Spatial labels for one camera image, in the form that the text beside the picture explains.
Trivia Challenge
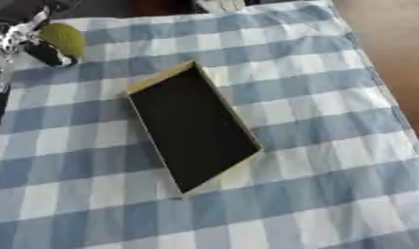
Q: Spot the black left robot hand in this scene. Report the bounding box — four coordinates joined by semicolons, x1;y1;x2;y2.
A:
19;38;80;68

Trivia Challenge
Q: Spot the olive green round toy fruit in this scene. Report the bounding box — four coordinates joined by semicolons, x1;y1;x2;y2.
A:
37;21;88;61

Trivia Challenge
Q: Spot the tan box with black inside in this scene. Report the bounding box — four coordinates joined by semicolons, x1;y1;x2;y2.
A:
123;59;265;196

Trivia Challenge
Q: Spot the white ribbed object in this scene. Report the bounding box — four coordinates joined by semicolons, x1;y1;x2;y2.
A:
193;0;250;14

